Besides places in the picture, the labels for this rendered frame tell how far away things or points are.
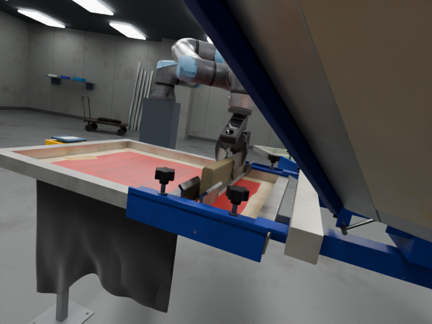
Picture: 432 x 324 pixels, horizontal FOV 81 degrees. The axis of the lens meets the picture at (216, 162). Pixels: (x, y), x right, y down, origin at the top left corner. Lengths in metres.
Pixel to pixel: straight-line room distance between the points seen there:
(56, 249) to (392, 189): 0.88
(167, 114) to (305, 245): 1.22
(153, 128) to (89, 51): 9.69
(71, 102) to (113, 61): 2.31
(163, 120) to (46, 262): 0.91
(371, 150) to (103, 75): 10.66
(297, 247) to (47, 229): 0.74
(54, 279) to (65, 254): 0.14
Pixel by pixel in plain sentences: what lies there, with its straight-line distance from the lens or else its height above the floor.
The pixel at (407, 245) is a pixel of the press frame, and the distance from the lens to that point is 0.77.
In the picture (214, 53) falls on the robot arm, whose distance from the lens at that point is 1.20.
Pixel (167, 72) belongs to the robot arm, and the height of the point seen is 1.36.
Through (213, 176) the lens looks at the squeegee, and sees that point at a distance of 0.61.
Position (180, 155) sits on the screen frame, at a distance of 1.13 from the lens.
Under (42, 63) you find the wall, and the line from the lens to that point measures 12.15.
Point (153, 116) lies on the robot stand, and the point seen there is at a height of 1.10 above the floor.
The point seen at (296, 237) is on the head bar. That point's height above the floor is 1.03.
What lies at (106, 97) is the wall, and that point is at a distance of 10.66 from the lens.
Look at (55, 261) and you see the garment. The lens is 0.98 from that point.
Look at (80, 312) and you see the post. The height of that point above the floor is 0.01.
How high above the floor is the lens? 1.20
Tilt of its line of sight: 12 degrees down
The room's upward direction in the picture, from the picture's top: 9 degrees clockwise
